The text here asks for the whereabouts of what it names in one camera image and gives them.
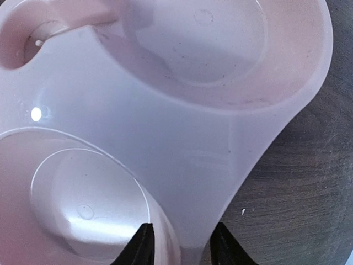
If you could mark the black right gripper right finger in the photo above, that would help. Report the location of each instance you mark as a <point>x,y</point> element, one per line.
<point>226,250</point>

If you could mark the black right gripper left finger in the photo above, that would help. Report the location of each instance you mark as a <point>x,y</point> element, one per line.
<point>140,249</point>

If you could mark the pink double pet bowl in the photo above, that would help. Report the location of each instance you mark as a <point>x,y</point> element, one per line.
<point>120,113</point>

